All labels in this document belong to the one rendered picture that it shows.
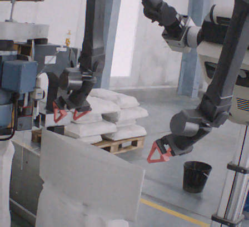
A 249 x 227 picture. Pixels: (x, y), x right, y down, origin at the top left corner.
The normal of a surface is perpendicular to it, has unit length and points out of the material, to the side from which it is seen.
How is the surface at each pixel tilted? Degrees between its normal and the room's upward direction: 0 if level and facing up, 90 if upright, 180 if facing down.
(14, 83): 90
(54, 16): 90
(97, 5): 102
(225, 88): 109
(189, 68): 90
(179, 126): 81
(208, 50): 40
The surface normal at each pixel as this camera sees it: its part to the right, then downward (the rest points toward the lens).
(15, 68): -0.26, 0.12
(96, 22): 0.61, 0.41
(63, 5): 0.77, 0.21
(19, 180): -0.62, 0.04
